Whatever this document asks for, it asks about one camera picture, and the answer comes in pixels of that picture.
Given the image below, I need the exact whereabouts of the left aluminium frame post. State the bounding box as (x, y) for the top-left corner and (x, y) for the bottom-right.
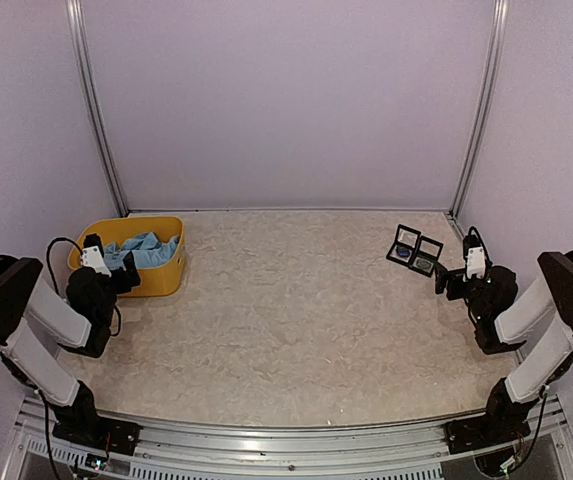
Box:
(65, 0), (130, 217)

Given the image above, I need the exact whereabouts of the light blue printed t-shirt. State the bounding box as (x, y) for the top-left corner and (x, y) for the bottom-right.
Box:
(103, 232), (179, 270)

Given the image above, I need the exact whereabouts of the black display box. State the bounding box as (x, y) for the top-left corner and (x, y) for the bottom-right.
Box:
(409, 235), (443, 277)
(386, 224), (422, 265)

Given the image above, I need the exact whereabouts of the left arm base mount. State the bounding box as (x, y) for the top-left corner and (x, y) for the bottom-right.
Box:
(53, 417), (142, 456)

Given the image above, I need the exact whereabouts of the aluminium frame post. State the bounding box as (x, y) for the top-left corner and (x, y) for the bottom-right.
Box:
(449, 0), (510, 223)
(65, 0), (130, 217)

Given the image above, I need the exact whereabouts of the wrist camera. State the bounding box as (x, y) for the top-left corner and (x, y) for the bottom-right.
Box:
(80, 246), (112, 277)
(465, 246), (486, 279)

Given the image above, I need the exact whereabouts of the yellow plastic basket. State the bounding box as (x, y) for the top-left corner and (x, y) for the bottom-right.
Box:
(77, 216), (186, 298)

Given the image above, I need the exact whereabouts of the silver round brooch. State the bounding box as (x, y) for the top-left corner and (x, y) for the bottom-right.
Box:
(414, 257), (433, 271)

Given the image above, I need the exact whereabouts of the front aluminium rail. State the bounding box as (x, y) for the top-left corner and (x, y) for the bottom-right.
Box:
(0, 396), (573, 479)

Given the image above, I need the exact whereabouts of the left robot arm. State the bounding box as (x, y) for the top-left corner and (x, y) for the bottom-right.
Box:
(0, 234), (141, 455)

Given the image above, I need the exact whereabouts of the black display box right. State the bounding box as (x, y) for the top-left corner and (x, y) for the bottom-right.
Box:
(409, 235), (443, 277)

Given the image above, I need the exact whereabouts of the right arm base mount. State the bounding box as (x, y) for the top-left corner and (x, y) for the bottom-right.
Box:
(444, 416), (531, 455)

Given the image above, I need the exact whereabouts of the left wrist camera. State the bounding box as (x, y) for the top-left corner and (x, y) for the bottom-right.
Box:
(80, 246), (112, 277)

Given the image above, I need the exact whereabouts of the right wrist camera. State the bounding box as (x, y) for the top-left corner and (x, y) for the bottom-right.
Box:
(465, 246), (486, 279)

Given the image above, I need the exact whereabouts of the right aluminium frame post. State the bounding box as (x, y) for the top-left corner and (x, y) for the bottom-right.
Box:
(449, 0), (510, 223)

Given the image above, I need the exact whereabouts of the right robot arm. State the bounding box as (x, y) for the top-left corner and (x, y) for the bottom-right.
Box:
(435, 247), (573, 453)

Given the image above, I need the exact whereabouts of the black display box left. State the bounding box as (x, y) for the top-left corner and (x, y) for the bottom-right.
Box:
(386, 224), (422, 265)

